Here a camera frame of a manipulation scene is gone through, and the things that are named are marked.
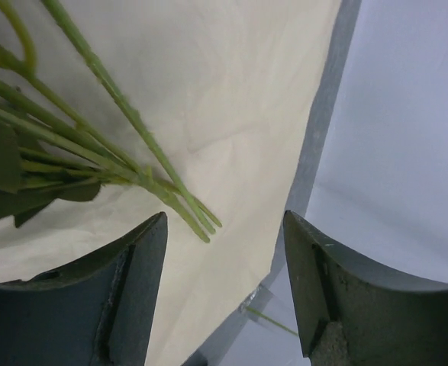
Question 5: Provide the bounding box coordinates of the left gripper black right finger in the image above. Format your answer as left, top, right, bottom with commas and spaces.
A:
282, 211, 448, 365

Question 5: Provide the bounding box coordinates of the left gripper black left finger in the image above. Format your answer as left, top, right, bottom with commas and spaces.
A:
0, 213, 168, 365

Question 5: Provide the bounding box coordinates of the artificial flower bunch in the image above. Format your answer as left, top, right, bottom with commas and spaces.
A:
0, 1, 221, 242

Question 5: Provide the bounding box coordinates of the orange wrapping paper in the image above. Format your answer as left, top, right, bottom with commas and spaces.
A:
0, 1, 341, 365

